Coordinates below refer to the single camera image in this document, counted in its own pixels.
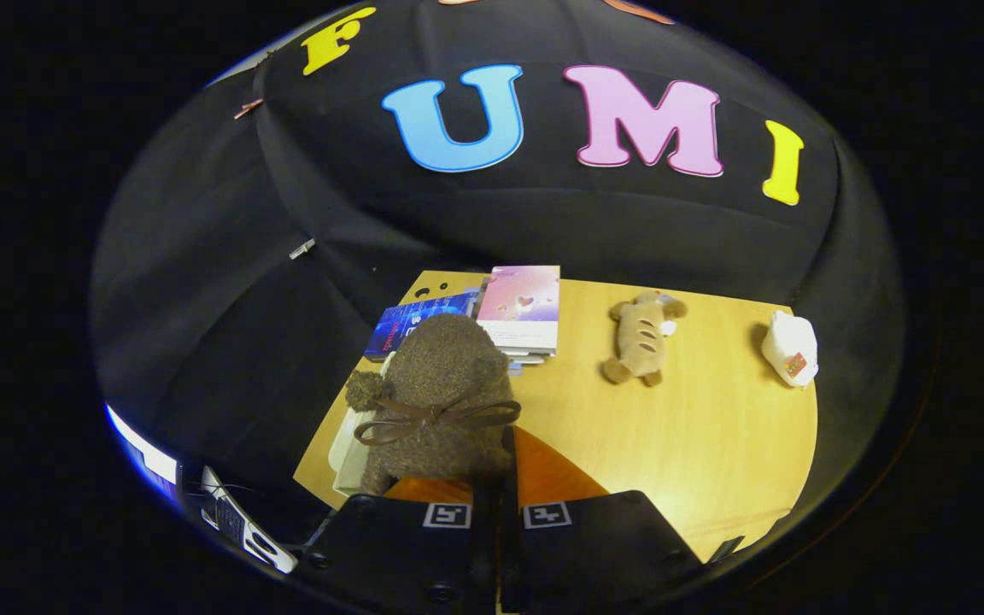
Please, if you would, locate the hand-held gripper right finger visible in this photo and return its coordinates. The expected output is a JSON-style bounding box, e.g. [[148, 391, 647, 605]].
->
[[500, 425, 706, 615]]

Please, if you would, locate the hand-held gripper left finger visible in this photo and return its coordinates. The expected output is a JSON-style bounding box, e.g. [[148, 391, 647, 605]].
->
[[294, 475, 498, 615]]

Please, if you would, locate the cream fabric storage box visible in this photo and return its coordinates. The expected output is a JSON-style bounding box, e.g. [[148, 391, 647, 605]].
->
[[327, 350, 396, 498]]

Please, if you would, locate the brown fuzzy shoe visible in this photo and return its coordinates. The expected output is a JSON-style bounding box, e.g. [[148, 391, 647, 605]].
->
[[344, 313, 524, 498]]

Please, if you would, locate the grey book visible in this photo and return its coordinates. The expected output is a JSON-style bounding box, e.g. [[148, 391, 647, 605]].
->
[[492, 345, 549, 375]]

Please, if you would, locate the blue book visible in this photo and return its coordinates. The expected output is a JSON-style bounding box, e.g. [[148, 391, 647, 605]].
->
[[363, 290, 482, 363]]

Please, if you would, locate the tan striped plush toy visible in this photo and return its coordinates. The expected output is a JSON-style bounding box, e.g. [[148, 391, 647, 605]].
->
[[600, 291, 689, 388]]

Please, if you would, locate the black backdrop cloth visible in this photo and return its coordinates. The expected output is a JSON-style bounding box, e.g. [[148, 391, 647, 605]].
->
[[91, 0, 908, 548]]

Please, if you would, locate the white plush toy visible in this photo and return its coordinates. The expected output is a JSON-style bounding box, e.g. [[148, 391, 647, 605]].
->
[[760, 309, 820, 389]]

